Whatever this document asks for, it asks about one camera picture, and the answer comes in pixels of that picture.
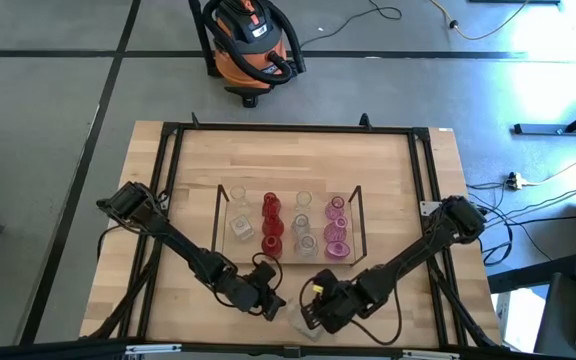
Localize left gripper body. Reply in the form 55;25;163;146
225;259;280;314

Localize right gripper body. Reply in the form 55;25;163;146
311;268;370;335

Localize clear star-cut crystal vase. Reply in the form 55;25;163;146
285;298;325;344

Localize red bulbous glass vase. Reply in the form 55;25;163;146
260;234;284;260

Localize clear small glass vase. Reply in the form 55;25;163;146
296;233;320;260
294;190;314;214

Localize clear faceted square glass vase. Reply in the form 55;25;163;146
229;214;256;242

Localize red pear-shaped glass vase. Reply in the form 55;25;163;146
261;214;285;238

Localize pink long-necked glass vase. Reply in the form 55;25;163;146
323;215;349;243

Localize red square glass vase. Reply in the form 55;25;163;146
261;191;283;217

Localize pink bulbous glass vase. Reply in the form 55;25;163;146
324;195;347;220

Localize clear tall slim glass vase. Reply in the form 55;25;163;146
229;184;249;211

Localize black crossbar silver brackets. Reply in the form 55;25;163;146
0;337;576;360

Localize dark grey desk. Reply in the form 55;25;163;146
534;272;576;360

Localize orange black shop vacuum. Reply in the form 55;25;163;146
201;0;308;109

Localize black stand leg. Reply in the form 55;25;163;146
187;0;221;79

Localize black T-shaped desk foot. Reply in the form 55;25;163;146
512;89;576;136

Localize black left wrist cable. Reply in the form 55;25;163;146
250;252;285;284

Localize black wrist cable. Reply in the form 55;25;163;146
250;252;285;284
347;279;404;347

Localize wooden shelf black metal frame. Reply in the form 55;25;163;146
211;183;369;266

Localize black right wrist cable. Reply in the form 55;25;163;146
347;279;404;347

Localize curved black arm cable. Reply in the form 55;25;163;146
96;219;137;262

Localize black aluminium table frame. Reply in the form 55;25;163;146
80;112;502;351

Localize looped black floor cable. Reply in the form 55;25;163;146
467;182;554;267

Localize thin black floor cable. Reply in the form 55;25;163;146
299;0;404;49

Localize yellow floor cable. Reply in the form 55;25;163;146
430;0;532;41

